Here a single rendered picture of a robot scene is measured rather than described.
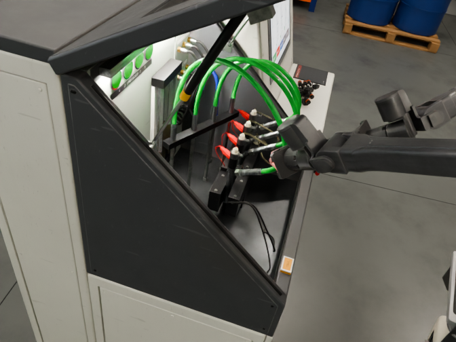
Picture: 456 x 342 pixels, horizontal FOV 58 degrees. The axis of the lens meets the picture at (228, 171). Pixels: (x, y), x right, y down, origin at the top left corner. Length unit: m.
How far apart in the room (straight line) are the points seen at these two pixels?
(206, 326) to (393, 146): 0.80
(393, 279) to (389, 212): 0.58
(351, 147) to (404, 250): 2.07
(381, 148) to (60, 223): 0.85
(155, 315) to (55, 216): 0.43
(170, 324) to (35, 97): 0.78
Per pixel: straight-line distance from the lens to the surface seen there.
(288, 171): 0.99
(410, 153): 0.76
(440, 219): 3.22
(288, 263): 1.20
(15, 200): 1.27
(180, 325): 1.36
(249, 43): 1.47
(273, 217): 1.49
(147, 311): 1.37
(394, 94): 1.08
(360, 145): 0.81
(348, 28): 5.82
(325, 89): 2.05
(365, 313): 2.43
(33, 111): 1.01
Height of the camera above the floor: 1.87
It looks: 40 degrees down
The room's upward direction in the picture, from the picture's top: 10 degrees clockwise
